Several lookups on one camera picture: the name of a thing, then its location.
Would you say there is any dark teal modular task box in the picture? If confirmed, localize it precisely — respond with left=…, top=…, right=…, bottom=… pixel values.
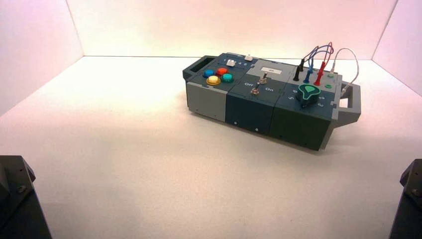
left=182, top=52, right=362, bottom=152

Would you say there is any blue plug jumper cable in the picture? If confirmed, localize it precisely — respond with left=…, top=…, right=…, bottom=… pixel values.
left=303, top=44, right=333, bottom=84

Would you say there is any red plug jumper cable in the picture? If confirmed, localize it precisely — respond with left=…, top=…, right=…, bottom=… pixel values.
left=314, top=42, right=334, bottom=87

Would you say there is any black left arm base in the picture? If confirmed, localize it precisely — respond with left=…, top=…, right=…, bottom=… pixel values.
left=0, top=155, right=53, bottom=239

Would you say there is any green pointer rotary knob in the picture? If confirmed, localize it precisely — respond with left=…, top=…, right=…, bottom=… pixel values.
left=296, top=84, right=321, bottom=108

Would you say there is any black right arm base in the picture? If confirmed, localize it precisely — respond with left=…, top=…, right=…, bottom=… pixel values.
left=389, top=159, right=422, bottom=239

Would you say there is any black plug jumper cable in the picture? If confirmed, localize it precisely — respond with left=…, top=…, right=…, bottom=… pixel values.
left=293, top=45, right=320, bottom=82

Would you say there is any thin white cable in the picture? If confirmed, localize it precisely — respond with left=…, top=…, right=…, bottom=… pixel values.
left=329, top=48, right=359, bottom=95

